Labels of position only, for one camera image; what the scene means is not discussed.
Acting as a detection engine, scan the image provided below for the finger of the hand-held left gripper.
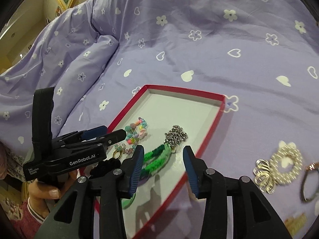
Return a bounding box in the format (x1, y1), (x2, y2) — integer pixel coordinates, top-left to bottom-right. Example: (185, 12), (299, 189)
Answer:
(58, 125), (108, 142)
(60, 129), (127, 153)

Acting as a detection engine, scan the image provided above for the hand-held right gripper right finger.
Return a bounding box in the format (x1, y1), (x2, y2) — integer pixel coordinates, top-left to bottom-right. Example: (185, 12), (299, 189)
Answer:
(182, 145), (293, 239)

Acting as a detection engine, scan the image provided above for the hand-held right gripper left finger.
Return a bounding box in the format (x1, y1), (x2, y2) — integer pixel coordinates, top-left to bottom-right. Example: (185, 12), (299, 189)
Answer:
(33, 144), (145, 239)

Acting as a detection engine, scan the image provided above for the purple hair tie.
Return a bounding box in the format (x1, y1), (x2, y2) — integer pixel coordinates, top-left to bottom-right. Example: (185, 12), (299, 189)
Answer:
(136, 172), (153, 187)

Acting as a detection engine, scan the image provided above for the pastel clear beaded bracelet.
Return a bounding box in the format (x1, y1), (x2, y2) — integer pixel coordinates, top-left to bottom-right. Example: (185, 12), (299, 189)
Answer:
(113, 143), (136, 159)

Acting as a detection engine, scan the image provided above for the colourful charm bracelet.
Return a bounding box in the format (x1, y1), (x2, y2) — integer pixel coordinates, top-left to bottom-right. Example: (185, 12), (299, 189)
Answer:
(124, 116), (150, 146)

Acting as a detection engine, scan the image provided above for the green braided bracelet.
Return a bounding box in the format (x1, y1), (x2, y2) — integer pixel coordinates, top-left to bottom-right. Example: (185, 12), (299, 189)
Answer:
(122, 143), (172, 210)

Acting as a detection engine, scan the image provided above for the silver chain bracelet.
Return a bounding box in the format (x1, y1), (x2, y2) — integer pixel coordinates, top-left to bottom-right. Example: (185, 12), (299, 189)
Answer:
(164, 125), (189, 152)

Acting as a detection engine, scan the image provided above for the red cardboard tray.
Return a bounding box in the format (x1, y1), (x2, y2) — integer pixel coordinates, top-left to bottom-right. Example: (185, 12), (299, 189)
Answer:
(79, 84), (226, 239)

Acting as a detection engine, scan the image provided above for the person's left forearm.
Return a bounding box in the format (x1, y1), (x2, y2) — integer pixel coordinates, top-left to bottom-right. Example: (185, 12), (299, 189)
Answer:
(4, 196), (51, 239)

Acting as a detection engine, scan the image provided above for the person's left hand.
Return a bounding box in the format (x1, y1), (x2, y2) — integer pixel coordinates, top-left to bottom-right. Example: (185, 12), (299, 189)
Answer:
(27, 170), (78, 205)

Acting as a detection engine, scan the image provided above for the grey wrist watch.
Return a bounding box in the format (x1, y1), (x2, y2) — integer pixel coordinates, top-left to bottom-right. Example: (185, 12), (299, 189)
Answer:
(300, 163), (319, 204)

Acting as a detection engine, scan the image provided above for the yellow hair accessory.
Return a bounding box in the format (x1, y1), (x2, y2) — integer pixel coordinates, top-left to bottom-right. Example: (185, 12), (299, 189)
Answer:
(284, 213), (308, 237)

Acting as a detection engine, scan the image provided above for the purple floral blanket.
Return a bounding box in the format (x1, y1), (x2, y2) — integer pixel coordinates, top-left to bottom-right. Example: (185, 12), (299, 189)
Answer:
(0, 0), (319, 239)

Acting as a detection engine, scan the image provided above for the pearl bracelet with silver bow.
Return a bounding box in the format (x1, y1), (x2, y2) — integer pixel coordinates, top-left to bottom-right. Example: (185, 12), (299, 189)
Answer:
(253, 142), (303, 194)

